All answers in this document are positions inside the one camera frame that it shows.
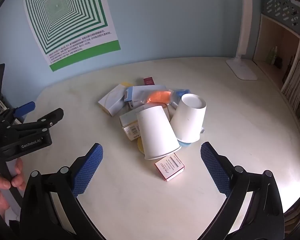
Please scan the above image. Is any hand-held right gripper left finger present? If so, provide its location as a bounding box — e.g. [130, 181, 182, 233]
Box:
[19, 143, 108, 240]

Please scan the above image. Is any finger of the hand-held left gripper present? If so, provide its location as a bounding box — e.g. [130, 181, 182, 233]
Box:
[0, 101, 36, 118]
[2, 108, 64, 137]

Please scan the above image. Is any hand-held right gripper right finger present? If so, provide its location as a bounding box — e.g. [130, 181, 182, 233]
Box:
[199, 142, 285, 240]

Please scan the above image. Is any light blue box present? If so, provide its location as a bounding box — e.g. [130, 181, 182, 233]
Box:
[124, 85, 167, 103]

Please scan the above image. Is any person's left hand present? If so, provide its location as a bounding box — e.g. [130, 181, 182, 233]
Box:
[0, 158, 26, 214]

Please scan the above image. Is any small white red box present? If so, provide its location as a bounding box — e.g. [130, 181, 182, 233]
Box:
[154, 154, 185, 182]

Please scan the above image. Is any white paper cup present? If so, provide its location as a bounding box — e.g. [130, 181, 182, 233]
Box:
[170, 93, 207, 142]
[136, 105, 181, 160]

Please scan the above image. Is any yellow sponge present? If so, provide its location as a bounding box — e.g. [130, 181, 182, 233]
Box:
[137, 137, 147, 155]

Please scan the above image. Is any beige barcode box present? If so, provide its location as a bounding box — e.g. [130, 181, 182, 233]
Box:
[119, 106, 169, 141]

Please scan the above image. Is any white yellow box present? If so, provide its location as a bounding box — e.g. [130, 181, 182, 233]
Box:
[98, 81, 134, 117]

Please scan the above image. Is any orange packet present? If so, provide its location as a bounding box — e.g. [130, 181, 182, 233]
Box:
[142, 89, 177, 104]

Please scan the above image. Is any white desk lamp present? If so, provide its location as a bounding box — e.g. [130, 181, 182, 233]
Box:
[226, 0, 258, 81]

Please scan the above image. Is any wooden bookshelf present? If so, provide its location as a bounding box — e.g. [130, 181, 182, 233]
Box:
[252, 12, 300, 145]

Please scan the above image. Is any teal plastic basket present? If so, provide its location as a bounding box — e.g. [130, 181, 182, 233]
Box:
[261, 0, 300, 39]

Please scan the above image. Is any green striped wall poster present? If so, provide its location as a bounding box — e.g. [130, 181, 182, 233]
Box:
[22, 0, 121, 72]

